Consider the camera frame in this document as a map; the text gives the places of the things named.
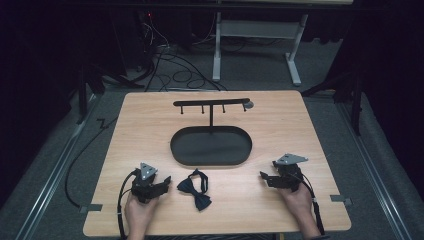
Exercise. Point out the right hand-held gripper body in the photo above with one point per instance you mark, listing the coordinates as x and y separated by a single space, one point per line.
288 175

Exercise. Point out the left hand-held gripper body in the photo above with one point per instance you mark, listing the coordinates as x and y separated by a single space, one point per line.
144 186

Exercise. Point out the person's right hand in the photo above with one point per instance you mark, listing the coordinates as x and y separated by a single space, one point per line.
297 201

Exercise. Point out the white metal desk frame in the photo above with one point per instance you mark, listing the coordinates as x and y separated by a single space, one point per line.
256 29

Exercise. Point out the black tripod stand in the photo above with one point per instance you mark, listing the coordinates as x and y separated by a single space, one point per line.
87 83
356 96

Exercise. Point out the dark bow tie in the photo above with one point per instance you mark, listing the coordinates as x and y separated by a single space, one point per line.
196 190

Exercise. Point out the person's left hand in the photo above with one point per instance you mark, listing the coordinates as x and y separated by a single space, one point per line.
140 210

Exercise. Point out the grey table bracket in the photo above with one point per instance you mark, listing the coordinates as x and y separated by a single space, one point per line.
90 208
340 199

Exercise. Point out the metal floor rail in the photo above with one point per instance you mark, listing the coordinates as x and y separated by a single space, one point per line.
53 173
373 166

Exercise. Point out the black hook rack with tray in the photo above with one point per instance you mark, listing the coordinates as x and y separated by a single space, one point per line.
211 146

